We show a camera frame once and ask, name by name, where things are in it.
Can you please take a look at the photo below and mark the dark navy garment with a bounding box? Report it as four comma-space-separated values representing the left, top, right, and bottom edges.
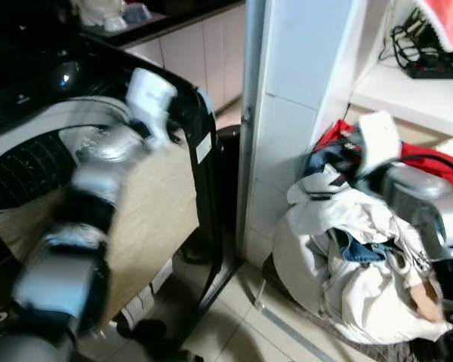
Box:
302, 145, 357, 180

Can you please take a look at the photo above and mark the red garment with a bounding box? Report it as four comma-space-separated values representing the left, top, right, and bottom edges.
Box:
313, 118, 453, 195

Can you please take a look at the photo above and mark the blue denim garment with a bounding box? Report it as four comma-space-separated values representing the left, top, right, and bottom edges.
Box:
328, 229, 387, 263

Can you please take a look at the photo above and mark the white shelf cabinet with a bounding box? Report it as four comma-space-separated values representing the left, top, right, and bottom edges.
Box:
236, 0, 453, 266

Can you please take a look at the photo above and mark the black power strip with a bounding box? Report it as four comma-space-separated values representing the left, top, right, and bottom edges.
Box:
404, 59, 453, 81

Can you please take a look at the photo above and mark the black round bin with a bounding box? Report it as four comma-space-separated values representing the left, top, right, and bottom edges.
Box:
211, 124, 244, 265

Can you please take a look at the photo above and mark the cream white jacket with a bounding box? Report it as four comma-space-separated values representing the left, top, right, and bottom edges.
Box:
272, 167, 453, 345

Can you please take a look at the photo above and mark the white label sticker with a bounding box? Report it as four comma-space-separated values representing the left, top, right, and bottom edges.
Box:
196, 134, 213, 164

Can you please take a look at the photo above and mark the pink red towel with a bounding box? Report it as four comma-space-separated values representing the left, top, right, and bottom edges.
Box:
414, 0, 453, 53

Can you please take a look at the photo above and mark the white kitchen base cabinet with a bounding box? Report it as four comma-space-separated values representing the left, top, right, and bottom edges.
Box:
123, 6, 247, 115

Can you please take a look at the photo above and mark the black kitchen counter top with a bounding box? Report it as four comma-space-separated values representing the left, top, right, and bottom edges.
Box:
82, 0, 247, 48

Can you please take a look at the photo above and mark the small blue grey container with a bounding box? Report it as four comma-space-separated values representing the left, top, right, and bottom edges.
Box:
122, 2, 153, 25

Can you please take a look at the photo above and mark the white plastic bag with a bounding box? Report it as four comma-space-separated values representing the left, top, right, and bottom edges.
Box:
70, 0, 127, 32

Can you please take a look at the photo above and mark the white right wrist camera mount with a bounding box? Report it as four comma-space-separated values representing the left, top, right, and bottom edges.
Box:
358, 111, 402, 179

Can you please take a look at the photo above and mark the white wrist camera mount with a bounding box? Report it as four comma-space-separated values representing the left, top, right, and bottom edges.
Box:
127, 67, 179, 146
358, 111, 402, 179

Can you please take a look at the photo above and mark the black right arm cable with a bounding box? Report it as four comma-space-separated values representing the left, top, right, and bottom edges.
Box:
353, 153, 453, 195

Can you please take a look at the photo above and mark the black power cable bundle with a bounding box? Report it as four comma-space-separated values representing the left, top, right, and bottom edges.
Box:
377, 9, 442, 72

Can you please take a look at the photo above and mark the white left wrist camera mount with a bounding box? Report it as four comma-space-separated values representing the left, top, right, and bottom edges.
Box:
127, 67, 179, 146

